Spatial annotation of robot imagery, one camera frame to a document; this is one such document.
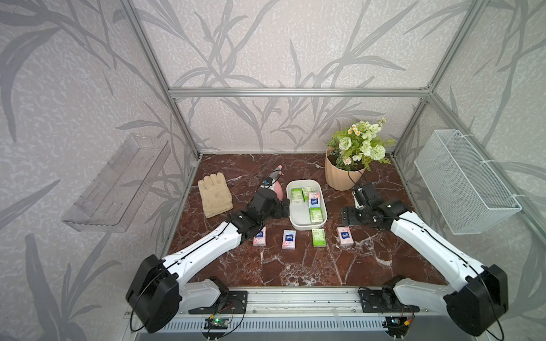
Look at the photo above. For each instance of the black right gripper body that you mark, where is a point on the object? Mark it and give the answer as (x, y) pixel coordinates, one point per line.
(355, 216)

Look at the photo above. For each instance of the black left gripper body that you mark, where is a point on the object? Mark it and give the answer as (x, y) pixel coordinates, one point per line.
(276, 212)

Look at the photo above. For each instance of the green white tissue pack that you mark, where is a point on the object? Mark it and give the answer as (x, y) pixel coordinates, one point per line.
(297, 195)

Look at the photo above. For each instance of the pink tempo tissue pack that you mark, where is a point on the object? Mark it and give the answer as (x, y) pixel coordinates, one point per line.
(289, 239)
(314, 199)
(259, 239)
(345, 238)

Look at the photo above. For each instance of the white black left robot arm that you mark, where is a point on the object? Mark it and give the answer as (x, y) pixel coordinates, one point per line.
(162, 286)

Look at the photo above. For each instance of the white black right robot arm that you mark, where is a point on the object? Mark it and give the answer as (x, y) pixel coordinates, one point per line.
(474, 296)

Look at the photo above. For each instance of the white oval storage box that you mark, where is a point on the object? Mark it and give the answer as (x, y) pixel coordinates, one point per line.
(299, 213)

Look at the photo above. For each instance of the pink spray bottle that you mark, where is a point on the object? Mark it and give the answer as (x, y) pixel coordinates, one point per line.
(278, 188)

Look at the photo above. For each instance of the cream fabric work glove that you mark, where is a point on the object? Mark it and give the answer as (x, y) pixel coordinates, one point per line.
(215, 195)

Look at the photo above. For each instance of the beige pot with flowers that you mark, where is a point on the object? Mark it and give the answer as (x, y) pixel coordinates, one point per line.
(352, 152)

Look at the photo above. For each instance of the green circuit board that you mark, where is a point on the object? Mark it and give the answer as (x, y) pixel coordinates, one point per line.
(213, 324)

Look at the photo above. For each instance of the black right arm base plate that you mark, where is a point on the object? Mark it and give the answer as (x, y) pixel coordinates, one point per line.
(383, 300)

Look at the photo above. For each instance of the aluminium cage frame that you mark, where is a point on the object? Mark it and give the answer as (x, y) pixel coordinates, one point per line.
(272, 76)

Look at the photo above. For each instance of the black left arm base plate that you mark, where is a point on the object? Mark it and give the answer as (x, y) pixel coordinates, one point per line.
(230, 302)

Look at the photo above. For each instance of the white wire mesh basket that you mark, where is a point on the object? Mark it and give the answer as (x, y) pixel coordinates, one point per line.
(468, 192)

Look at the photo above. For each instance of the right circuit board with wires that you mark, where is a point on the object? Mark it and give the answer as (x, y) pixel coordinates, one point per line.
(397, 323)

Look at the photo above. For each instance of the clear acrylic wall shelf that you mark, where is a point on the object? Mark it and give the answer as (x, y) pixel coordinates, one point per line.
(111, 201)

